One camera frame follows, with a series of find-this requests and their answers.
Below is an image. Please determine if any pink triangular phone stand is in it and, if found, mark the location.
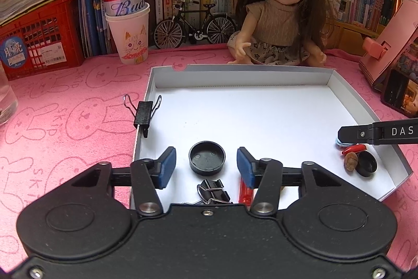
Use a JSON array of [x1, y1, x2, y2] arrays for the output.
[[358, 0, 418, 93]]

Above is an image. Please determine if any white cardboard box lid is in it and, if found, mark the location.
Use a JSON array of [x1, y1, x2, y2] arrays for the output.
[[130, 65, 413, 211]]

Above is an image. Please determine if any wooden organizer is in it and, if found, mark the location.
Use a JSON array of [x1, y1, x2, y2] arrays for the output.
[[327, 19, 382, 57]]

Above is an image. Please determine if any pink printed towel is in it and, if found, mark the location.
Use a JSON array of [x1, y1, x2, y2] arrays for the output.
[[0, 43, 418, 270]]

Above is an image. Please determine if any black round cap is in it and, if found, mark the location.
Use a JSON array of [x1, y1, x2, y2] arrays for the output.
[[354, 151, 378, 178], [188, 141, 227, 176]]

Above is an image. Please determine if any black toy bicycle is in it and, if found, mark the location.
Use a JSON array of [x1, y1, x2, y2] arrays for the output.
[[153, 0, 237, 50]]

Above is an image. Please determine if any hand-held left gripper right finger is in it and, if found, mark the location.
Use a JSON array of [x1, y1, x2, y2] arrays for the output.
[[237, 146, 342, 217]]

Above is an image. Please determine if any white paper cup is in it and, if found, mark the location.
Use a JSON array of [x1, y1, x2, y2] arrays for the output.
[[105, 2, 151, 65]]

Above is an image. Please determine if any red plastic crate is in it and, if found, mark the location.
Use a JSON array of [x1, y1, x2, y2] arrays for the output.
[[0, 0, 86, 81]]

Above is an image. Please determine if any black binder clip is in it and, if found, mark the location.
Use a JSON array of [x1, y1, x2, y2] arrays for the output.
[[122, 94, 163, 139], [197, 179, 232, 205]]

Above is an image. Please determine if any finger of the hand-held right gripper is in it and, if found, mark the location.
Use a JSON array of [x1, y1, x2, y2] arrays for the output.
[[337, 124, 377, 145]]

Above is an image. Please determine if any black smartphone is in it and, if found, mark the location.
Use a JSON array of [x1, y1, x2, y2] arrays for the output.
[[380, 68, 418, 118]]

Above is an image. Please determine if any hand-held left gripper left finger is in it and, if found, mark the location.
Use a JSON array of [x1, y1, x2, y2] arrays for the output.
[[71, 146, 177, 217]]

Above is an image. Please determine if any small brown nut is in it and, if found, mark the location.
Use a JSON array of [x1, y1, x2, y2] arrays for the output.
[[343, 152, 360, 172]]

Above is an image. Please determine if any brown-haired doll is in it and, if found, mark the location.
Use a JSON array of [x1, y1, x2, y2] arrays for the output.
[[227, 0, 337, 68]]

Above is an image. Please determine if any clear glass mug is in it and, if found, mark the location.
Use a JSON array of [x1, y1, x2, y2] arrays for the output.
[[0, 61, 19, 126]]

